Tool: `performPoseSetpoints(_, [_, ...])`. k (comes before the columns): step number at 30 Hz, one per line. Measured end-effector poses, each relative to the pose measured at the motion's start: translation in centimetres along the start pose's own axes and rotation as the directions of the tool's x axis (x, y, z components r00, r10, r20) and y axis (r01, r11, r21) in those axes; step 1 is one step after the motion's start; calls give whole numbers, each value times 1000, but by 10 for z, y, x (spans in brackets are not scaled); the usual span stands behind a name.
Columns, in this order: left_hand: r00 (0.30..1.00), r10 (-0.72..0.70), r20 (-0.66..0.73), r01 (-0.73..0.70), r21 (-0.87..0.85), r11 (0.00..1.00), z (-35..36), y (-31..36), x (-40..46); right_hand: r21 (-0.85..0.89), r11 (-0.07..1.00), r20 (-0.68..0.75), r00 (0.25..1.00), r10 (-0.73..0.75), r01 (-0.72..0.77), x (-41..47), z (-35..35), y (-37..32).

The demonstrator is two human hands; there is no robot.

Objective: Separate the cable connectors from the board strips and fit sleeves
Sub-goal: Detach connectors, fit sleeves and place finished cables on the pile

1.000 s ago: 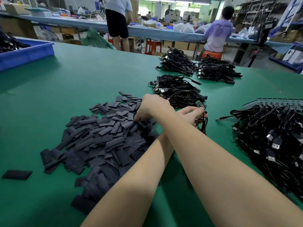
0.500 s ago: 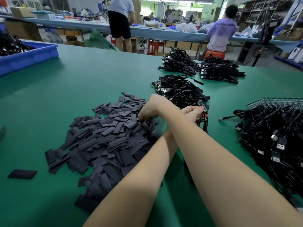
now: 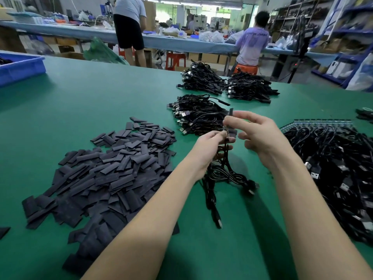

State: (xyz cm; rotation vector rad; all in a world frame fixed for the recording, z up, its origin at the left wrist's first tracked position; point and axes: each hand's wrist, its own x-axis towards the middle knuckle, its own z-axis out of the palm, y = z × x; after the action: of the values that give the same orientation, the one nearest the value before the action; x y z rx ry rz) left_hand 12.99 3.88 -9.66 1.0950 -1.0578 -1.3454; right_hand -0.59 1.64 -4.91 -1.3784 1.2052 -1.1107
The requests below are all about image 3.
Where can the person's left hand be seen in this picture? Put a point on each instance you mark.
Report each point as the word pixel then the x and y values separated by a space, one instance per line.
pixel 205 153

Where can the person's right hand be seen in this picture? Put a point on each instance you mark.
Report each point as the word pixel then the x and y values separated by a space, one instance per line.
pixel 262 137

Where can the pile of black sleeve strips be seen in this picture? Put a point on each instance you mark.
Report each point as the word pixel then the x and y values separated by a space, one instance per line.
pixel 105 177

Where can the person's right forearm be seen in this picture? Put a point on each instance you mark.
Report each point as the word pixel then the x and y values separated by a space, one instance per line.
pixel 326 224

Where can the person's left forearm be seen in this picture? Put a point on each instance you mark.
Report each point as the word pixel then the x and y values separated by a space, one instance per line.
pixel 143 233

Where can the orange plastic stool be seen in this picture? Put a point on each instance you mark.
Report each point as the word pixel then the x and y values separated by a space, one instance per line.
pixel 247 69

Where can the red plastic stool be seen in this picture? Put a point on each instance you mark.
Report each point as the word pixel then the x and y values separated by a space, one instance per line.
pixel 175 60

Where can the black tripod stand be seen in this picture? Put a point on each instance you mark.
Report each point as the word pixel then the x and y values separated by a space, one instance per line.
pixel 297 37

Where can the white plastic bag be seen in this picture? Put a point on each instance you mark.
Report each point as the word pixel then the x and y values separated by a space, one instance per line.
pixel 361 75

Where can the blue metal shelving rack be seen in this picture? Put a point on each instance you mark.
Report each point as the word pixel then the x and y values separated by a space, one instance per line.
pixel 349 55

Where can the dark storage shelf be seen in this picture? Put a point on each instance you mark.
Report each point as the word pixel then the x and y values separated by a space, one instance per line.
pixel 288 17

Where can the green plastic bag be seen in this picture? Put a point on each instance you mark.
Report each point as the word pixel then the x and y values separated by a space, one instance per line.
pixel 104 52

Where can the open cardboard box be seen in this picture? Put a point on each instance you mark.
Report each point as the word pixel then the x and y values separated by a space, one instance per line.
pixel 70 55

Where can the long blue work table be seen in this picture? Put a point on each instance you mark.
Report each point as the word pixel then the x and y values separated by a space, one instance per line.
pixel 58 30

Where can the blue plastic bin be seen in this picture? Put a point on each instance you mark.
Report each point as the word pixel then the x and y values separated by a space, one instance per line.
pixel 22 68

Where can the large brown cardboard box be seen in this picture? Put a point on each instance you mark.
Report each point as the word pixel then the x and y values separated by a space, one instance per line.
pixel 10 39

